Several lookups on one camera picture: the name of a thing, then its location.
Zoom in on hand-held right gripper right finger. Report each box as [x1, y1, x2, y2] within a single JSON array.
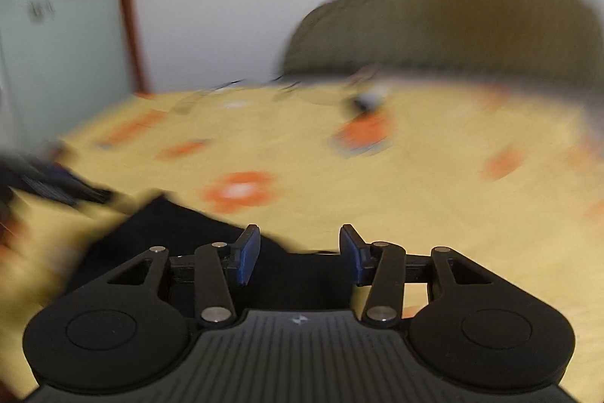
[[339, 224, 492, 329]]

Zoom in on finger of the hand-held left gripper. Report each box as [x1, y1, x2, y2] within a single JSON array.
[[61, 181, 119, 206]]

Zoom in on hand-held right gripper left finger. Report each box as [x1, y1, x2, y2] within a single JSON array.
[[108, 224, 262, 329]]

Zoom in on black pants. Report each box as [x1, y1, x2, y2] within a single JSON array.
[[63, 193, 371, 324]]

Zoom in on yellow bedsheet with orange prints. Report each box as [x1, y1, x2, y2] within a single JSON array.
[[0, 75, 604, 403]]

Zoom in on pale door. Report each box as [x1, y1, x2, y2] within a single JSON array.
[[0, 0, 129, 149]]

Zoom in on black and white charger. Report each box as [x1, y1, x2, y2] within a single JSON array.
[[351, 88, 391, 113]]

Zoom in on olive tufted headboard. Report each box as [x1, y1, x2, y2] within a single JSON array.
[[276, 0, 596, 102]]

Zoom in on black charger cable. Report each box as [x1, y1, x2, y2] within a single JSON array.
[[208, 74, 305, 102]]

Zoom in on brown wooden door frame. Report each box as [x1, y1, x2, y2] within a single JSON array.
[[114, 0, 156, 96]]

